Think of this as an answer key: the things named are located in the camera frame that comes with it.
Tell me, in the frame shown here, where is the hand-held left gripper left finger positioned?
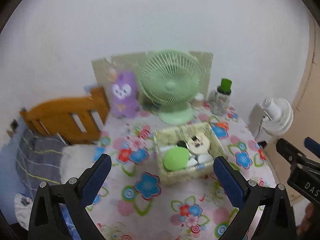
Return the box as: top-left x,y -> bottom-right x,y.
27,153 -> 112,240

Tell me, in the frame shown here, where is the wooden bed headboard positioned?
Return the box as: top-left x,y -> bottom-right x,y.
20,86 -> 110,144

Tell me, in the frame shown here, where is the white printed cloth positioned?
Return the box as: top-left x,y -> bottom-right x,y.
14,192 -> 34,230

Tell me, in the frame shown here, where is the green oval case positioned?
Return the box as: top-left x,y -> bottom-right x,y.
162,147 -> 190,172

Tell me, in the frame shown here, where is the glass mug jar black lid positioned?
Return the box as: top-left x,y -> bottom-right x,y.
209,89 -> 230,116

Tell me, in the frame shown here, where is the round cartoon compact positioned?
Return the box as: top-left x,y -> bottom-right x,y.
186,134 -> 210,155

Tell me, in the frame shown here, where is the green desk fan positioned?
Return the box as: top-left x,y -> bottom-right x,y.
139,50 -> 203,125

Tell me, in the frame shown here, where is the white standing fan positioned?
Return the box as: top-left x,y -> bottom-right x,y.
251,97 -> 294,143

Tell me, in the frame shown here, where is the white round case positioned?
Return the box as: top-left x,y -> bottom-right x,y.
197,153 -> 214,165

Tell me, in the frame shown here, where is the grey plaid blanket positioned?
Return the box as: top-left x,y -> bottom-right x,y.
15,130 -> 68,195

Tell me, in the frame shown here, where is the green plastic cup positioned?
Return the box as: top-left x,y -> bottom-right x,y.
220,78 -> 232,92

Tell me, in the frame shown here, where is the purple plush toy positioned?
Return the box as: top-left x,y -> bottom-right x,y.
109,70 -> 140,117

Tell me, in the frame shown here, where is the floral tablecloth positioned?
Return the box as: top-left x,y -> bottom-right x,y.
84,100 -> 275,240

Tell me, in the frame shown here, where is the beige door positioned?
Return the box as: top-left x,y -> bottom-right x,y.
265,12 -> 320,205

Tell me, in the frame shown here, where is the white pillow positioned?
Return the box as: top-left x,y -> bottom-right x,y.
61,144 -> 100,185

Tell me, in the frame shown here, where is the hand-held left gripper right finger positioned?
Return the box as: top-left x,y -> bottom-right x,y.
213,156 -> 297,240

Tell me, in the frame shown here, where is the cartoon print storage box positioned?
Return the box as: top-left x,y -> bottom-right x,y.
153,122 -> 228,185

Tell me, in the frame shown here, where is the person's right hand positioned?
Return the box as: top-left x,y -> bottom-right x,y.
296,201 -> 315,237

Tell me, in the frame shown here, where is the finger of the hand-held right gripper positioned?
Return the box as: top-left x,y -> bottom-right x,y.
304,137 -> 320,159
276,138 -> 320,174

